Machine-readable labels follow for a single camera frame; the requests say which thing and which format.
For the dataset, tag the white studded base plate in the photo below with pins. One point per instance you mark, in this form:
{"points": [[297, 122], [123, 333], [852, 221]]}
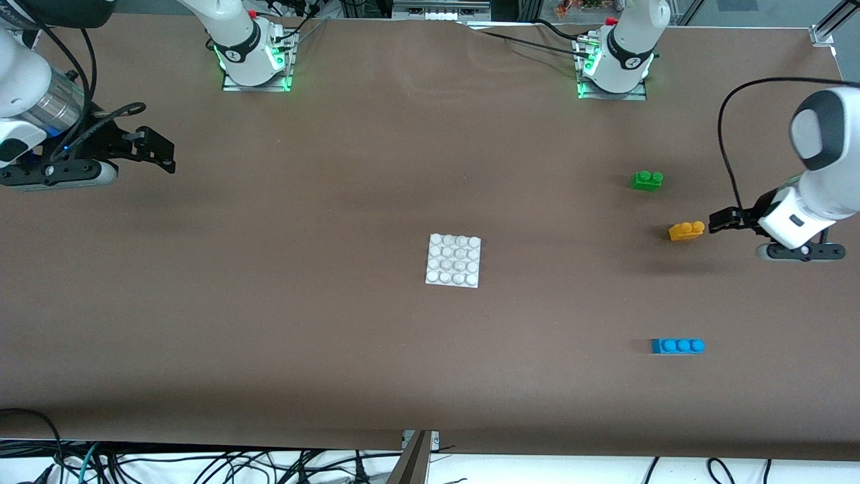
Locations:
{"points": [[453, 261]]}

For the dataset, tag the colourful small parts pile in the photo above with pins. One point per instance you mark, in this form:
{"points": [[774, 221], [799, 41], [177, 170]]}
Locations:
{"points": [[578, 7]]}

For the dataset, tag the grey power strip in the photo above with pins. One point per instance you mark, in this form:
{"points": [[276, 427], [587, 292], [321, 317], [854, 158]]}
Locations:
{"points": [[437, 13]]}

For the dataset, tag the silver metal bracket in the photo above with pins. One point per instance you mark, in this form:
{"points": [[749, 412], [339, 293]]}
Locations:
{"points": [[433, 440]]}

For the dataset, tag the grey metal beam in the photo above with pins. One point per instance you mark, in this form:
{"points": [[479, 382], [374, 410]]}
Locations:
{"points": [[411, 467]]}

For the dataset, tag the green two-stud block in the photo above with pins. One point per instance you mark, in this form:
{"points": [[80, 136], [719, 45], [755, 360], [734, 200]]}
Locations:
{"points": [[645, 183]]}

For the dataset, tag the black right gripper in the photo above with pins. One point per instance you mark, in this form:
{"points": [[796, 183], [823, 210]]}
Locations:
{"points": [[111, 144]]}

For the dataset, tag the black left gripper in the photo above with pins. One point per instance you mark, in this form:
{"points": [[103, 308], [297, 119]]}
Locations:
{"points": [[747, 218]]}

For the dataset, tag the aluminium frame profile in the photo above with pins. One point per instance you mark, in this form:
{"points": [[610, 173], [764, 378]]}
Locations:
{"points": [[823, 33]]}

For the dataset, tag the yellow two-stud block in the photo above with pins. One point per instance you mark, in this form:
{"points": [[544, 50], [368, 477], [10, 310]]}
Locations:
{"points": [[684, 232]]}

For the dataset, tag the brown table cover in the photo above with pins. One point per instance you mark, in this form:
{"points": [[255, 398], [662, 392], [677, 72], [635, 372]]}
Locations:
{"points": [[430, 356]]}

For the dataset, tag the blue three-stud block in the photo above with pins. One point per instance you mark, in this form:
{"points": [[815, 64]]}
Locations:
{"points": [[675, 347]]}

